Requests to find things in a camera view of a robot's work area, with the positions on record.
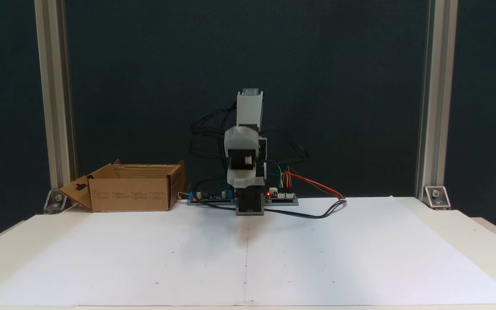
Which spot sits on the circuit board with white connector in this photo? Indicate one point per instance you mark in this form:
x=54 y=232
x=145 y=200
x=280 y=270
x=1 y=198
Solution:
x=284 y=197

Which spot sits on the aluminium frame post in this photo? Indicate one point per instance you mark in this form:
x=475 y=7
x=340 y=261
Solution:
x=437 y=86
x=54 y=86

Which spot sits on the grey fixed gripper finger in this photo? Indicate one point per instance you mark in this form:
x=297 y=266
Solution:
x=241 y=178

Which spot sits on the metal corner bracket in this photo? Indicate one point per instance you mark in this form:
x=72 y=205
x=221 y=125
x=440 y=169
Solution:
x=436 y=197
x=56 y=202

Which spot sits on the open brown cardboard box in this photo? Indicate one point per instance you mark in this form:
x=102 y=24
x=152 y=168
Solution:
x=131 y=193

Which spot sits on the circuit board with blue parts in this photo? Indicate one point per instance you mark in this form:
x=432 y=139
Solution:
x=213 y=197

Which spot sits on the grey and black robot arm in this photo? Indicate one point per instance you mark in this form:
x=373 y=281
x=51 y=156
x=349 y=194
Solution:
x=250 y=107

